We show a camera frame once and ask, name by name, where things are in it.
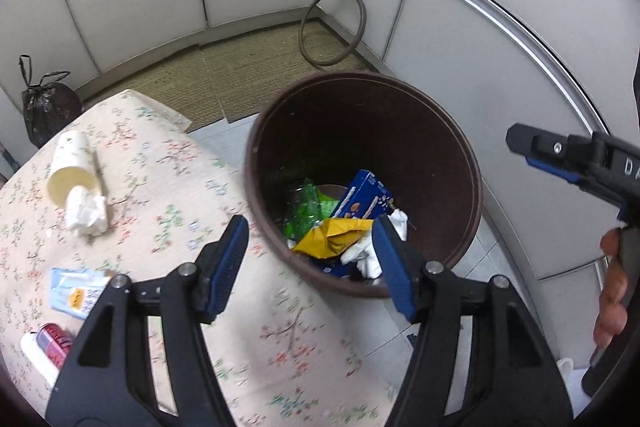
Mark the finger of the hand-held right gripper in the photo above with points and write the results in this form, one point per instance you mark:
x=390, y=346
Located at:
x=545, y=142
x=555, y=169

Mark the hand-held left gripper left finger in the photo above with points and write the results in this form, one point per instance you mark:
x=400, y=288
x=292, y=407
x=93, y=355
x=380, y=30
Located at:
x=225, y=272

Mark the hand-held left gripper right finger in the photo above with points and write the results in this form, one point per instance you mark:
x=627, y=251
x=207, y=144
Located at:
x=395, y=272

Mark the yellow wrapper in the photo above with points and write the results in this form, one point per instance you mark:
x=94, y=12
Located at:
x=330, y=239

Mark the blue milk carton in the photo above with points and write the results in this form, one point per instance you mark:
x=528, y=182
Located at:
x=365, y=197

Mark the green snack bag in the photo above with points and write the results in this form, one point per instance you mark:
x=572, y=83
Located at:
x=307, y=212

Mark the brown plastic waste bin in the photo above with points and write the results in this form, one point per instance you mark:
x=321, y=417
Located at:
x=375, y=132

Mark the person's right hand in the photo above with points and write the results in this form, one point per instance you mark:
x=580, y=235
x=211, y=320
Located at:
x=614, y=292

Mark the floral tablecloth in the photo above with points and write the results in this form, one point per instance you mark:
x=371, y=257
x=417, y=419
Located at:
x=165, y=187

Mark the small crumpled white tissue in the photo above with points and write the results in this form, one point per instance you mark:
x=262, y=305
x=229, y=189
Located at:
x=87, y=214

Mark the light blue packet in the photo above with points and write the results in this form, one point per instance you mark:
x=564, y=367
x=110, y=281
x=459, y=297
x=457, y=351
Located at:
x=75, y=292

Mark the white paper cup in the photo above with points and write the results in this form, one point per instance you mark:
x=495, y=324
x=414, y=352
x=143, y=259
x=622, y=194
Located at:
x=70, y=167

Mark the woven floor mat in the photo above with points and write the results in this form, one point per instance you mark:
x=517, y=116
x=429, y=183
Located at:
x=250, y=72

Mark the black garbage bag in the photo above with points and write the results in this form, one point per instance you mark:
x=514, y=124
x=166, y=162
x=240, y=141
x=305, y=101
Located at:
x=50, y=107

